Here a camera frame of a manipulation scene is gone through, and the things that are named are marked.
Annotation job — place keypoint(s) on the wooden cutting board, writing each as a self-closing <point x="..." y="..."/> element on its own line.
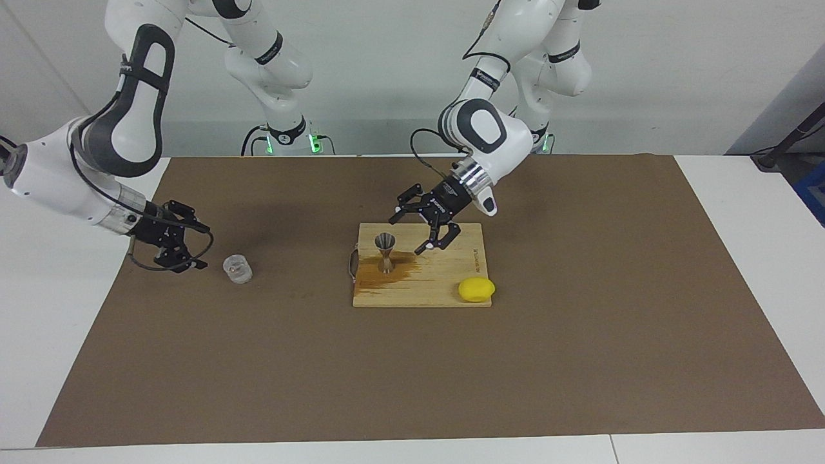
<point x="451" y="270"/>

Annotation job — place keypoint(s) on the small clear glass cup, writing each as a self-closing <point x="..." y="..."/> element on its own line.
<point x="237" y="269"/>

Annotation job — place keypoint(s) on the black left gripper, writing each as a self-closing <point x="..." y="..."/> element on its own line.
<point x="448" y="198"/>

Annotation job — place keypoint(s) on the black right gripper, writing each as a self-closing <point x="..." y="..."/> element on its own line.
<point x="161" y="225"/>

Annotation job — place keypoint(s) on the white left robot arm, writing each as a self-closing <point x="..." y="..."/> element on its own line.
<point x="490" y="125"/>

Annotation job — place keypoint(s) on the blue box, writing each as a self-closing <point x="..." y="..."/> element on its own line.
<point x="813" y="193"/>

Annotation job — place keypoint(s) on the brown table mat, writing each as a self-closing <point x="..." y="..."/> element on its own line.
<point x="258" y="361"/>

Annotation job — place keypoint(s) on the yellow lemon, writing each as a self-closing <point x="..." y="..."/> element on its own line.
<point x="476" y="289"/>

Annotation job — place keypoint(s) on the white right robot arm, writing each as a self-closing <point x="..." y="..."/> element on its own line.
<point x="129" y="84"/>

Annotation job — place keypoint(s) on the steel double jigger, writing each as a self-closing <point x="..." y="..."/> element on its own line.
<point x="385" y="248"/>

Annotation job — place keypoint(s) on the black tripod leg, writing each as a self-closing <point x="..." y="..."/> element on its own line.
<point x="767" y="158"/>

